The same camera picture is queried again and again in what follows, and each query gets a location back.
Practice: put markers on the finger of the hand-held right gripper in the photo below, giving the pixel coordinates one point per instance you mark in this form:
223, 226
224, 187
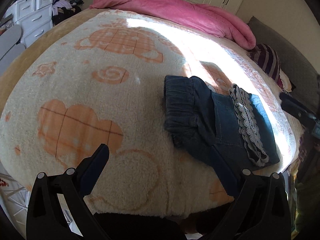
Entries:
296, 108

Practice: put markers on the pink quilt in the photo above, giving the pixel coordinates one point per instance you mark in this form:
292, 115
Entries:
187, 15

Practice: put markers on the cream pillow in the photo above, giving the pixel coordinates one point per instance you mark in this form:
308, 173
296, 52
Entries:
285, 80

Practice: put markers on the purple striped pillow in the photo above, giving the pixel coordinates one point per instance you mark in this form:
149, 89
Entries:
268, 60

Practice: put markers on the cream orange printed fleece blanket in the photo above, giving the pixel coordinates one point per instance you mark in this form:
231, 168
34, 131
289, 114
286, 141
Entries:
125, 100

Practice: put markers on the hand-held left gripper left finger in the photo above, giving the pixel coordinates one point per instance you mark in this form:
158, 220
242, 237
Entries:
96, 166

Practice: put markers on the white metal rack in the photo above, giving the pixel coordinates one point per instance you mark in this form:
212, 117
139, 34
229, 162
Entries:
12, 200

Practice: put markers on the pile of clothes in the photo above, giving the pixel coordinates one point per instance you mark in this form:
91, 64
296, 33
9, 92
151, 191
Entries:
67, 7

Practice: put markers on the tan bed sheet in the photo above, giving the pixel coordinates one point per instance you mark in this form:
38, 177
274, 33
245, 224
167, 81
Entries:
27, 55

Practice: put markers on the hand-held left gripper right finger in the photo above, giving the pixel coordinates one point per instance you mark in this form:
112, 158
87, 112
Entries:
225, 167

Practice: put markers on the grey padded headboard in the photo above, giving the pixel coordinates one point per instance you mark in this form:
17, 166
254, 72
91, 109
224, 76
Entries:
287, 45

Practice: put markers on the white plastic drawer unit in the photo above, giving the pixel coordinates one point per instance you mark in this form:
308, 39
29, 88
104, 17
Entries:
32, 17

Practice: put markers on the blue denim garment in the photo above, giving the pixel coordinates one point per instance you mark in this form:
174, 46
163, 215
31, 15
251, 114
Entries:
225, 120

